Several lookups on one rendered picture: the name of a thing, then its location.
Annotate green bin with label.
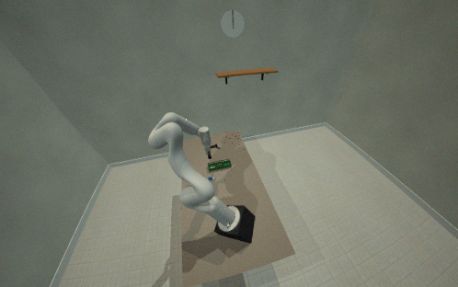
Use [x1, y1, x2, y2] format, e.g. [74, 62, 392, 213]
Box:
[208, 159, 232, 171]

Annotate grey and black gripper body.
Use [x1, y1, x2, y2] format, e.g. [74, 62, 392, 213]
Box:
[204, 145, 211, 155]

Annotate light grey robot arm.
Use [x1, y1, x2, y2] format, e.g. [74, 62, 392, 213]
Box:
[148, 112, 240, 232]

